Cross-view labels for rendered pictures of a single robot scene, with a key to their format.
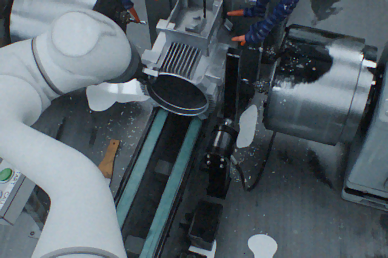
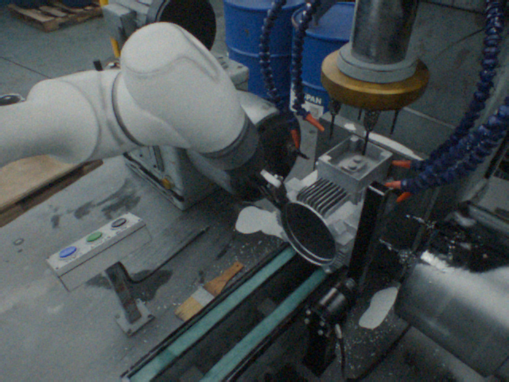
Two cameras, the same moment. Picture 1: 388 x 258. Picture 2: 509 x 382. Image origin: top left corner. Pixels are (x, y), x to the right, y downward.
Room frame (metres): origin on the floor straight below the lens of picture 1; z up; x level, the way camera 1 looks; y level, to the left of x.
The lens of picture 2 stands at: (0.24, -0.11, 1.62)
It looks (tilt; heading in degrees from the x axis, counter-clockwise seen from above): 42 degrees down; 26
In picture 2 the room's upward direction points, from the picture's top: straight up
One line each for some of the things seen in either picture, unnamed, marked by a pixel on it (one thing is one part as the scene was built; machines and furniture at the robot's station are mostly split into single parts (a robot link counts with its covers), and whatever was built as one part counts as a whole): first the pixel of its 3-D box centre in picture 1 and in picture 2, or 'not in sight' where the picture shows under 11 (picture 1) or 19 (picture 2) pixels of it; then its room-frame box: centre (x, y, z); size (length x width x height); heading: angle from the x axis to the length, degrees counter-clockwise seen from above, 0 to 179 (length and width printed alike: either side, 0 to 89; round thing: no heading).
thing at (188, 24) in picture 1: (194, 25); (353, 169); (0.88, 0.00, 1.11); 0.12 x 0.11 x 0.07; 161
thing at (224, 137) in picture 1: (254, 108); (390, 286); (0.77, -0.14, 0.92); 0.45 x 0.13 x 0.24; 161
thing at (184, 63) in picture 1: (190, 63); (336, 210); (0.84, 0.02, 1.02); 0.20 x 0.19 x 0.19; 161
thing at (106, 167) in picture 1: (103, 173); (212, 289); (0.66, 0.25, 0.80); 0.21 x 0.05 x 0.01; 166
